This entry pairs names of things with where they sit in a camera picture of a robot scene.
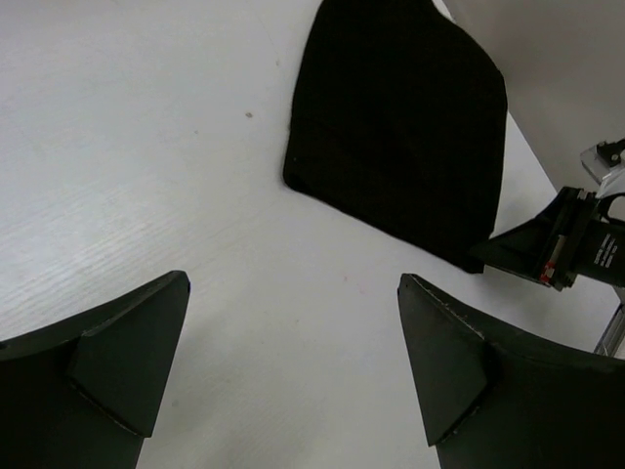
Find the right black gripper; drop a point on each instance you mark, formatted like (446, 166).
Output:
(573, 236)

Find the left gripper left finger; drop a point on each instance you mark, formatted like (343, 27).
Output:
(85, 392)

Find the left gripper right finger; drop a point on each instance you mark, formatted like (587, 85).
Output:
(492, 395)

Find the black skirt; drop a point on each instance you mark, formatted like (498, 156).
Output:
(399, 120)

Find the right aluminium side rail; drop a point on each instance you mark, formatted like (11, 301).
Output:
(613, 335)

